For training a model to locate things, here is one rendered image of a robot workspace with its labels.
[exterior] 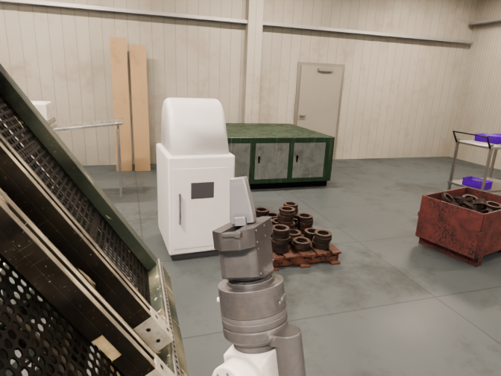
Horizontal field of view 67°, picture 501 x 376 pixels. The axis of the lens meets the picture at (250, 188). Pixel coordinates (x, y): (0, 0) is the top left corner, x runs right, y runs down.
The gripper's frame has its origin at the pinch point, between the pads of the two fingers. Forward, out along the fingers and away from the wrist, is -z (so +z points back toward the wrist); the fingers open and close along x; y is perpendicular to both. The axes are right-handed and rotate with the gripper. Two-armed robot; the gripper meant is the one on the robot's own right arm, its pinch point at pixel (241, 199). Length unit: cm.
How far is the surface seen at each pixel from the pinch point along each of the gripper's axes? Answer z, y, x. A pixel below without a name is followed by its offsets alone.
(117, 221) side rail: 12, 91, -96
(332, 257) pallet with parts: 94, 24, -341
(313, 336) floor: 121, 31, -219
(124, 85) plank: -185, 389, -564
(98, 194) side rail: -1, 94, -90
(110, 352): 38, 49, -30
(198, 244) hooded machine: 63, 149, -295
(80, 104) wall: -164, 482, -554
